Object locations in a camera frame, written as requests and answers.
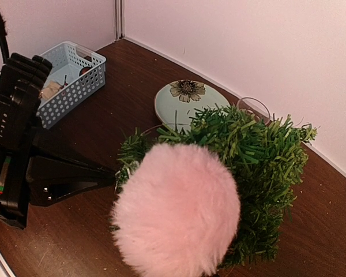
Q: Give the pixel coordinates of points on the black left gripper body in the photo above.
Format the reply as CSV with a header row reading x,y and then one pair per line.
x,y
14,190

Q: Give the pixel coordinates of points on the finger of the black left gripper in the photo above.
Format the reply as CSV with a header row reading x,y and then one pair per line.
x,y
57,172

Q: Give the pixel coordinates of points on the pink pompom ornament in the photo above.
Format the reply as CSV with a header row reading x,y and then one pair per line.
x,y
177,213

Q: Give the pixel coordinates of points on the small green christmas tree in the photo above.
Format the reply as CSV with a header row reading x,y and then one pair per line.
x,y
265,158

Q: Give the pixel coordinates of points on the beige fabric bow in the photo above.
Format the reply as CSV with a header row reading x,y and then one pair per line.
x,y
50,90

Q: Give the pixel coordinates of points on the light blue plastic basket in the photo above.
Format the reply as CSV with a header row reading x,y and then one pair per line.
x,y
67,59

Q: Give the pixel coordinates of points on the red brown bauble ornament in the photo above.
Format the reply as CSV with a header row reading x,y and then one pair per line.
x,y
84,70

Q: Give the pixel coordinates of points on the light blue flower plate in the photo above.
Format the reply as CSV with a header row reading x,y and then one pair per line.
x,y
177,102

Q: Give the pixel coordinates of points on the clear drinking glass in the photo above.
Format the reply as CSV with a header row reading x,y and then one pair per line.
x,y
254,107

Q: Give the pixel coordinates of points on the left aluminium frame post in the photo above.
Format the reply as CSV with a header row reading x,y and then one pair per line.
x,y
119,19

